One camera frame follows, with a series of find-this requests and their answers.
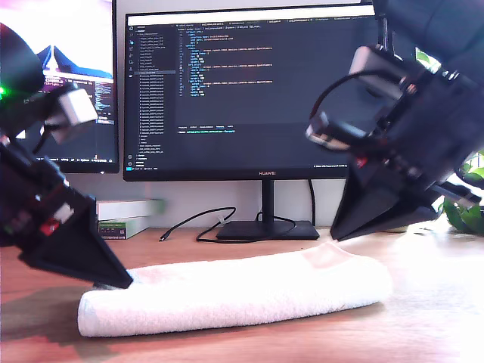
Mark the black monitor cable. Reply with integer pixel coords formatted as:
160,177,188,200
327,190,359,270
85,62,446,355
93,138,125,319
308,179,318,228

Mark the green leafy houseplant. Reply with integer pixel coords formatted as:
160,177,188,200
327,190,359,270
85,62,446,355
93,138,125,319
414,47,484,234

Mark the black monitor with terminal screen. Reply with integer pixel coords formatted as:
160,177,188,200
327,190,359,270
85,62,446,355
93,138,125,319
0,0,120,175

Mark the black USB cable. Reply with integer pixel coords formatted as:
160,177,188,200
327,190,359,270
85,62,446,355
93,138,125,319
158,206,237,244

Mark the green white barcode box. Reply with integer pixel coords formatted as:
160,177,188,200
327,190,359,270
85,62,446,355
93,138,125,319
98,218,152,240

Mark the white pink tea towel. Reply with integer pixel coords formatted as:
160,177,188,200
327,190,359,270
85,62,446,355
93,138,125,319
77,241,394,338

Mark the wide black monitor with stand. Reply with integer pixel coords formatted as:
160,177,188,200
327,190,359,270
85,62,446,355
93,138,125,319
123,3,379,241

